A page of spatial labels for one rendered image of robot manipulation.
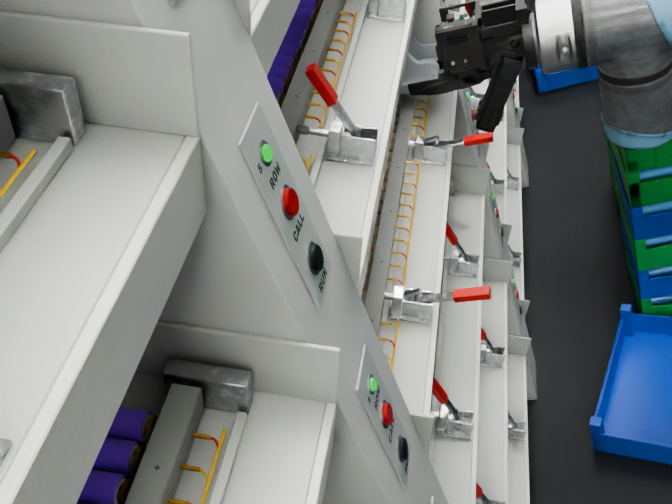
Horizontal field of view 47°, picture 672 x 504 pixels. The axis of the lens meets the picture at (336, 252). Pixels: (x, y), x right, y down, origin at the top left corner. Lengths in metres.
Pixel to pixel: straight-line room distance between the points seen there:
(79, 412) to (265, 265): 0.16
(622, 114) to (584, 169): 1.10
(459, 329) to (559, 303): 0.78
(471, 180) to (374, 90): 0.50
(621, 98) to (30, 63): 0.79
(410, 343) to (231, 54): 0.42
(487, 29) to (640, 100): 0.21
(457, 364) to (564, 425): 0.62
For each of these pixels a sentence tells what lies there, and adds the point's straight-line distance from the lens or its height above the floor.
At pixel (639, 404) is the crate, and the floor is 0.00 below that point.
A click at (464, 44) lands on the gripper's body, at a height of 0.84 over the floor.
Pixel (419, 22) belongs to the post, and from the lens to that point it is 1.09.
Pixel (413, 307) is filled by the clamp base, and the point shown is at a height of 0.75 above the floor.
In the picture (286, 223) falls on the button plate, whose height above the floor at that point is 1.04.
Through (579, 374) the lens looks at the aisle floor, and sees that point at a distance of 1.64.
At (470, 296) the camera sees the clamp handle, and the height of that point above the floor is 0.76.
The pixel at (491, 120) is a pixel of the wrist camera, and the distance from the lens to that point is 1.05.
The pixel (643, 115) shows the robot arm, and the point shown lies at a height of 0.70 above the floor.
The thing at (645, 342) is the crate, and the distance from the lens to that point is 1.68.
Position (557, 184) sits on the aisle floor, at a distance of 2.10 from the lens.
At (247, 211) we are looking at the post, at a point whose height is 1.07.
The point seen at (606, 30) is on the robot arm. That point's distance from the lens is 0.97.
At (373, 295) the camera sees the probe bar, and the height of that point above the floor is 0.77.
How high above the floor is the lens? 1.27
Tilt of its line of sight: 37 degrees down
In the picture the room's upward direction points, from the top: 23 degrees counter-clockwise
